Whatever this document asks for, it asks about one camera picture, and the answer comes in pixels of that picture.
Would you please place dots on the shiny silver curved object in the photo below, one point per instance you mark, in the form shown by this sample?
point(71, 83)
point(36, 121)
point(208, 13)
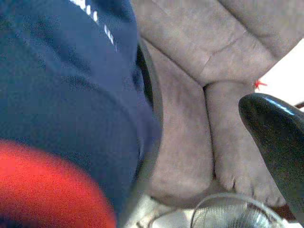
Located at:
point(237, 211)

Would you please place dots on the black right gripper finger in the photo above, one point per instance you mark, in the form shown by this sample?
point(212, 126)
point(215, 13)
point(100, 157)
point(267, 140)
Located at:
point(280, 142)

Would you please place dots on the dark grey sofa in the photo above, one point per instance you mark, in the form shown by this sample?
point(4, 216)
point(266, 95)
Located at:
point(202, 47)

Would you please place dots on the navy blue garment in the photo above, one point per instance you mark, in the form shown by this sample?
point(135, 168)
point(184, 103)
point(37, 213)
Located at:
point(71, 83)

